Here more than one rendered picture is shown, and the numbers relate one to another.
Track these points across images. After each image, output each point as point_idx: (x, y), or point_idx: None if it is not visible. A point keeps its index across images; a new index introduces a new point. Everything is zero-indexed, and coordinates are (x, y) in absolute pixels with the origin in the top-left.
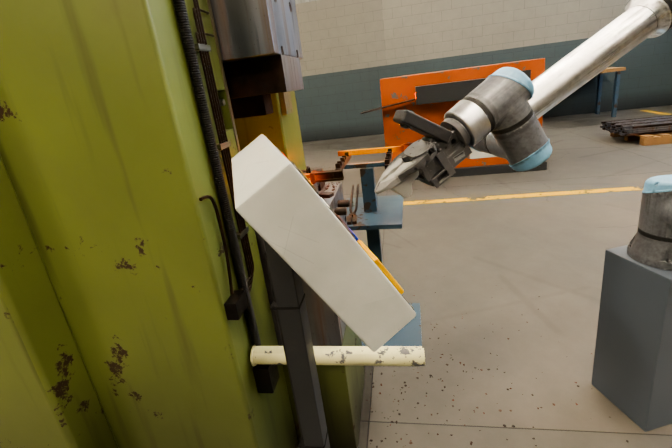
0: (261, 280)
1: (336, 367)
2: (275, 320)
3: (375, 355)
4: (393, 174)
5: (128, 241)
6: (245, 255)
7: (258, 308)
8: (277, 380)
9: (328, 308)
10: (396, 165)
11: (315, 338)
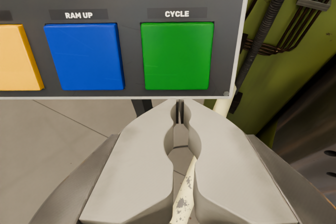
0: (302, 73)
1: None
2: (290, 110)
3: (188, 173)
4: (151, 130)
5: None
6: (288, 26)
7: (271, 78)
8: (228, 111)
9: (287, 157)
10: (210, 167)
11: (274, 150)
